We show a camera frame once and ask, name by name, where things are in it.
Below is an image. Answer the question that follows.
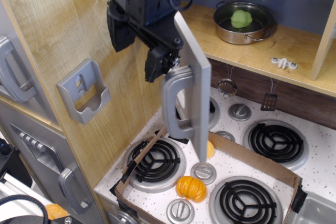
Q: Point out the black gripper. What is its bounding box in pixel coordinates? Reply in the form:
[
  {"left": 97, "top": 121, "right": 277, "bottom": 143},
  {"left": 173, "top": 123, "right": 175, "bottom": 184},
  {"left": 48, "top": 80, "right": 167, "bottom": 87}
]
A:
[{"left": 107, "top": 0, "right": 185, "bottom": 82}]

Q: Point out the grey toy microwave door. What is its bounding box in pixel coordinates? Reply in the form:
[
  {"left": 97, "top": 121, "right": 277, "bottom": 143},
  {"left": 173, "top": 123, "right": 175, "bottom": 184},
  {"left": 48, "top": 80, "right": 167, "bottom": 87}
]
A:
[{"left": 161, "top": 12, "right": 212, "bottom": 162}]

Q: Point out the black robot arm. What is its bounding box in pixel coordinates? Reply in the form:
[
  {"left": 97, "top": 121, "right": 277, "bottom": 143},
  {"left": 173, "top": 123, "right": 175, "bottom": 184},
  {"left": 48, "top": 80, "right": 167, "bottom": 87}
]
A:
[{"left": 107, "top": 0, "right": 183, "bottom": 82}]

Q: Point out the grey plastic phone holder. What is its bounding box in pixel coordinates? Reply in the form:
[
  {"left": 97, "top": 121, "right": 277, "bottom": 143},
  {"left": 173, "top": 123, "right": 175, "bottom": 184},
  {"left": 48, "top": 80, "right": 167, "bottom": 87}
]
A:
[{"left": 57, "top": 58, "right": 111, "bottom": 124}]

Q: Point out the hanging metal strainer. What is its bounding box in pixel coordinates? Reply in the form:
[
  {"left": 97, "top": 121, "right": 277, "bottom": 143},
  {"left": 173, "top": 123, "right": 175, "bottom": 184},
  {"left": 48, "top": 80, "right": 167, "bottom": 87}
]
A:
[{"left": 217, "top": 79, "right": 237, "bottom": 98}]

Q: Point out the back left black burner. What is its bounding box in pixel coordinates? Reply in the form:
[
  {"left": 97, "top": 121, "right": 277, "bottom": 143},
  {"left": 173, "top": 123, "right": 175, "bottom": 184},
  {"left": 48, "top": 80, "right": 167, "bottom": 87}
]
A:
[{"left": 208, "top": 97, "right": 220, "bottom": 130}]

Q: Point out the black burner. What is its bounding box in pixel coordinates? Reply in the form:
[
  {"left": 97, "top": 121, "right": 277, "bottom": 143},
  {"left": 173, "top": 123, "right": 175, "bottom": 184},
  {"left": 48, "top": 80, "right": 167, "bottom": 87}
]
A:
[
  {"left": 129, "top": 137, "right": 186, "bottom": 193},
  {"left": 242, "top": 120, "right": 309, "bottom": 171},
  {"left": 208, "top": 176, "right": 283, "bottom": 224},
  {"left": 208, "top": 97, "right": 220, "bottom": 130}
]

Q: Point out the green toy vegetable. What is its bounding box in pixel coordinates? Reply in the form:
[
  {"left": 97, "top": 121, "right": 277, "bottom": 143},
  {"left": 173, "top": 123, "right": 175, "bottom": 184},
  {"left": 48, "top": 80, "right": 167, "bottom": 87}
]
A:
[{"left": 230, "top": 9, "right": 253, "bottom": 28}]

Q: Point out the grey back stove knob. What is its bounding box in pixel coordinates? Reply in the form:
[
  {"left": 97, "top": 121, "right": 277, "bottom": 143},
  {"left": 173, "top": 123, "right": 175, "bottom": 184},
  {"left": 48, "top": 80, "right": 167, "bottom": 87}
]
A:
[{"left": 228, "top": 103, "right": 251, "bottom": 122}]

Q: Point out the grey stove knob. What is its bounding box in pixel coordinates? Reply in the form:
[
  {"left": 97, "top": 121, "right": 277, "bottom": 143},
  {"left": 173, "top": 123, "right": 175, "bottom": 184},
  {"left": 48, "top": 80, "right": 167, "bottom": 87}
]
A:
[
  {"left": 166, "top": 199, "right": 195, "bottom": 224},
  {"left": 228, "top": 103, "right": 251, "bottom": 122},
  {"left": 191, "top": 162, "right": 217, "bottom": 185}
]

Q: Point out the front left black burner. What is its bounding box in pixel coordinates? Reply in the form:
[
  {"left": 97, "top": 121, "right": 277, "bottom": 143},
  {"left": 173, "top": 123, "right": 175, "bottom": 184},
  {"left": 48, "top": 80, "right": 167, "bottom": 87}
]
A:
[{"left": 129, "top": 137, "right": 186, "bottom": 193}]

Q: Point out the grey small middle knob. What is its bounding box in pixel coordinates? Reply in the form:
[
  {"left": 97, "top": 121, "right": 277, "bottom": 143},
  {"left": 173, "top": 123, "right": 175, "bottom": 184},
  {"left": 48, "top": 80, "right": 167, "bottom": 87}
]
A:
[{"left": 216, "top": 131, "right": 236, "bottom": 143}]

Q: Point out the yellow toy corn piece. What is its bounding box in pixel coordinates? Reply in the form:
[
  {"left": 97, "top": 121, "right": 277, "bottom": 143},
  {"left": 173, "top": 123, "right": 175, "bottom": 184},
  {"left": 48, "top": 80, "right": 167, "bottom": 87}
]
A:
[{"left": 207, "top": 141, "right": 215, "bottom": 159}]

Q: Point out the hanging metal spatula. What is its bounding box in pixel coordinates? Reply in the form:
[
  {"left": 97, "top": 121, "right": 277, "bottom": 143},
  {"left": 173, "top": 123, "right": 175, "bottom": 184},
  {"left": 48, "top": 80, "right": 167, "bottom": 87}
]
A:
[{"left": 260, "top": 93, "right": 278, "bottom": 111}]

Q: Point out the grey centre stove knob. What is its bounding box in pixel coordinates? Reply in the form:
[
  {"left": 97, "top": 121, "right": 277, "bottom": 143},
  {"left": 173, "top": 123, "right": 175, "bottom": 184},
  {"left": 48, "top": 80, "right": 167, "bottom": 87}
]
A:
[{"left": 191, "top": 162, "right": 217, "bottom": 185}]

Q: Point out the grey ice dispenser panel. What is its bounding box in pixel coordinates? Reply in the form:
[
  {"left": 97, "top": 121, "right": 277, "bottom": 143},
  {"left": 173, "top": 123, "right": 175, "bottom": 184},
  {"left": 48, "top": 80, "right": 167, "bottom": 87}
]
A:
[{"left": 11, "top": 124, "right": 64, "bottom": 175}]

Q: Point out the white door latch clip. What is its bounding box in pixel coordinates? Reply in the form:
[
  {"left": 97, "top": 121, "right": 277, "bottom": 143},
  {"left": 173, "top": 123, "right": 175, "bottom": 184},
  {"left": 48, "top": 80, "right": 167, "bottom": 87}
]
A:
[{"left": 271, "top": 57, "right": 298, "bottom": 70}]

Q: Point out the orange toy pumpkin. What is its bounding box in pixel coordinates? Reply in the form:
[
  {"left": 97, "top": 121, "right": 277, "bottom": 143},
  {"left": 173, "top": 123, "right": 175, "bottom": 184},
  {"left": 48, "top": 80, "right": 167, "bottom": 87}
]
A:
[{"left": 175, "top": 176, "right": 207, "bottom": 202}]

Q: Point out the back right black burner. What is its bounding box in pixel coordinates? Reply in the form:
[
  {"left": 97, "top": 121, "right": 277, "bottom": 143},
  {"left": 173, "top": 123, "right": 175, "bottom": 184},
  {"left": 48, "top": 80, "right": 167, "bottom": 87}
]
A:
[{"left": 242, "top": 120, "right": 309, "bottom": 171}]

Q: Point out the grey front stove knob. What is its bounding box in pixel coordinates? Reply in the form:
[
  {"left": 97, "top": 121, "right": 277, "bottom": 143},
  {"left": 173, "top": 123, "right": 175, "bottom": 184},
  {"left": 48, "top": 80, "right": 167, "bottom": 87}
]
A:
[{"left": 166, "top": 199, "right": 195, "bottom": 224}]

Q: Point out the grey oven knob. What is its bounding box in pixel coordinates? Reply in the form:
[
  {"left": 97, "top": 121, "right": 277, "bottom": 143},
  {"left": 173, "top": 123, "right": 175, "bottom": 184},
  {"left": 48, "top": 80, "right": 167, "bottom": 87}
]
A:
[{"left": 117, "top": 210, "right": 138, "bottom": 224}]

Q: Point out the front right black burner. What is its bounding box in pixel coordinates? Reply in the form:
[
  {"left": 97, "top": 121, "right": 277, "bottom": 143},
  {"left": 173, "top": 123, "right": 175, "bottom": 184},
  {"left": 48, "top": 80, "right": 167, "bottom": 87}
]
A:
[{"left": 208, "top": 176, "right": 283, "bottom": 224}]

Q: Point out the orange toy near floor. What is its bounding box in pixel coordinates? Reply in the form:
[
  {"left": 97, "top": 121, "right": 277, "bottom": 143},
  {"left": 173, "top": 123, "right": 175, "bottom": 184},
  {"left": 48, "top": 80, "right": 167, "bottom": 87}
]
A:
[{"left": 45, "top": 204, "right": 69, "bottom": 220}]

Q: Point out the steel toy sink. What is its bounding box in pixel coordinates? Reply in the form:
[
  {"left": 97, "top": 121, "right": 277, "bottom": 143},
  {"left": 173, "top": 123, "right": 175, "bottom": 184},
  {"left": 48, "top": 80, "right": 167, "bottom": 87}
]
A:
[{"left": 285, "top": 192, "right": 335, "bottom": 224}]

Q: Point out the steel pot with handles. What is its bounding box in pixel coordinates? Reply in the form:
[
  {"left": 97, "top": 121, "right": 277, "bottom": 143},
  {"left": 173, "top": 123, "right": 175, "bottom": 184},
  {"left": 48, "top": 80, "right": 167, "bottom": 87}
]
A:
[{"left": 213, "top": 1, "right": 271, "bottom": 45}]

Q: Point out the grey upper fridge handle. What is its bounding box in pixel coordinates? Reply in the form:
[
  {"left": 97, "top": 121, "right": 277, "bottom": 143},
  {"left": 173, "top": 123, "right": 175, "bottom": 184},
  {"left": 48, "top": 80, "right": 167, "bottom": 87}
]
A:
[{"left": 1, "top": 36, "right": 37, "bottom": 103}]

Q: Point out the grey fridge handle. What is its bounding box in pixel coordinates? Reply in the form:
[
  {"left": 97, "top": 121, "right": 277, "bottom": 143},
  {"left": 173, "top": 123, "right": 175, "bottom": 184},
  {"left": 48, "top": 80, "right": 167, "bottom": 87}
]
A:
[
  {"left": 58, "top": 168, "right": 89, "bottom": 215},
  {"left": 1, "top": 36, "right": 37, "bottom": 103}
]

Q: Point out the grey lower fridge handle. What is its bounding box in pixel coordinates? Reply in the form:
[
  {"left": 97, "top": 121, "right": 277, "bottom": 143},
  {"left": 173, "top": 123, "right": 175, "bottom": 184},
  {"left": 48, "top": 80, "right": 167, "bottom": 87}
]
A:
[{"left": 58, "top": 168, "right": 89, "bottom": 215}]

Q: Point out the brown cardboard frame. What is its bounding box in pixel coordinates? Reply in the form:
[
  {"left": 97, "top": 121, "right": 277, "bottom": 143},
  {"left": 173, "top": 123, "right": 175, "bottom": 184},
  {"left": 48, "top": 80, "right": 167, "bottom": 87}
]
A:
[{"left": 110, "top": 126, "right": 302, "bottom": 223}]

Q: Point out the black braided cable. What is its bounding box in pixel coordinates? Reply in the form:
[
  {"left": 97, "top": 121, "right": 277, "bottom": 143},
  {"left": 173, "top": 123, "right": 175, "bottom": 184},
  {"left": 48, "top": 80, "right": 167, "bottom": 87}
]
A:
[{"left": 0, "top": 194, "right": 49, "bottom": 224}]

